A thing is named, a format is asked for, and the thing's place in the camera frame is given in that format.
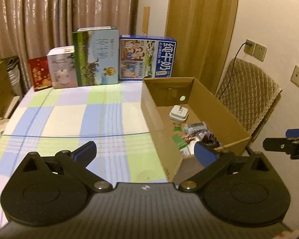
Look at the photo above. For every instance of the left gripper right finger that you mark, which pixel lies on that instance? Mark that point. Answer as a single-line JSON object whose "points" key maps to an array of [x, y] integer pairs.
{"points": [[213, 162]]}

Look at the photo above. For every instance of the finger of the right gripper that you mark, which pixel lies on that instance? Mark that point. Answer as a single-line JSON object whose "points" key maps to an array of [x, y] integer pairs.
{"points": [[292, 133], [279, 144]]}

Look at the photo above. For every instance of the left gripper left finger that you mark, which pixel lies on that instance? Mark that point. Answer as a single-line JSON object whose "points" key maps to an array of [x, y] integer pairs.
{"points": [[74, 165]]}

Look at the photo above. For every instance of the silver white tin case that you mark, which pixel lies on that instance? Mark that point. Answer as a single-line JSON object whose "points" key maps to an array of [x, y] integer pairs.
{"points": [[179, 113]]}

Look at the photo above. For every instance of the green white medicine box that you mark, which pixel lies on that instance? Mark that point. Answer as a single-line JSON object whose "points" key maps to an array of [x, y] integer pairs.
{"points": [[181, 144]]}

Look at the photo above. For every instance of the checkered bed sheet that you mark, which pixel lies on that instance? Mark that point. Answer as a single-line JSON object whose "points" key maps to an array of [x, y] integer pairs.
{"points": [[55, 119]]}

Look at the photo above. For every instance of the quilted beige chair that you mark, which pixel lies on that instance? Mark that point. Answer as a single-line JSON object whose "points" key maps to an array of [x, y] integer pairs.
{"points": [[249, 94]]}

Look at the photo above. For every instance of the brown cardboard box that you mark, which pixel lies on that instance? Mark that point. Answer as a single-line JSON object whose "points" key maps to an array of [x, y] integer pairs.
{"points": [[159, 95]]}

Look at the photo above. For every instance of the red gift box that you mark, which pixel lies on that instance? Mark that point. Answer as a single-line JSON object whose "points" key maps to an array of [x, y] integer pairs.
{"points": [[41, 77]]}

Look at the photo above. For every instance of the brown paper bag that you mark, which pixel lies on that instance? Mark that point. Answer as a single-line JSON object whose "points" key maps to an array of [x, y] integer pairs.
{"points": [[10, 82]]}

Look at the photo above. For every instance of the white appliance box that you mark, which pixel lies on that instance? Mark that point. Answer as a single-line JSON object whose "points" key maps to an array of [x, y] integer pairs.
{"points": [[62, 67]]}

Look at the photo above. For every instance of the green blue milk carton box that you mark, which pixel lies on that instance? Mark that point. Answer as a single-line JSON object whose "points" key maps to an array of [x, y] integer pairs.
{"points": [[96, 55]]}

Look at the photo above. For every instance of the blue cartoon milk carton box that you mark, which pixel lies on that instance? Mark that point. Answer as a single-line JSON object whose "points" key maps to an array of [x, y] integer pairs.
{"points": [[146, 57]]}

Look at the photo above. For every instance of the pink brown curtain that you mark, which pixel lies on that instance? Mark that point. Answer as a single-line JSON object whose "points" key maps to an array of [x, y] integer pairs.
{"points": [[30, 28]]}

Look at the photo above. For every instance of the wooden stick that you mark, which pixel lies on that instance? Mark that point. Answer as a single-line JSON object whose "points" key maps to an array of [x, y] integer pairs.
{"points": [[145, 23]]}

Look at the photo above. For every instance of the wall power socket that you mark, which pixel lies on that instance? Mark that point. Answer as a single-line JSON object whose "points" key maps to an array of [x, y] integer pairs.
{"points": [[249, 47]]}

